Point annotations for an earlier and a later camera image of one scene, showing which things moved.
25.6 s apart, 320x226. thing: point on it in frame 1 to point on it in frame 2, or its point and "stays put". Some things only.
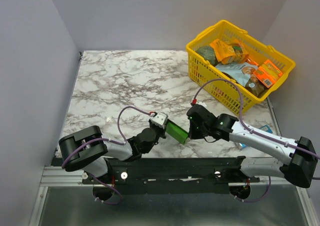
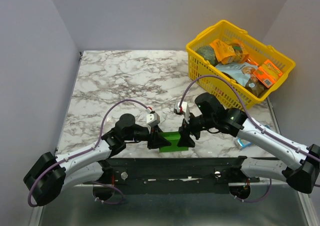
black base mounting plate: x=190 y=175 stays put
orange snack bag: x=228 y=53 stays put
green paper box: x=176 y=132 to x=173 y=138
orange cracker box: x=268 y=73 stays put
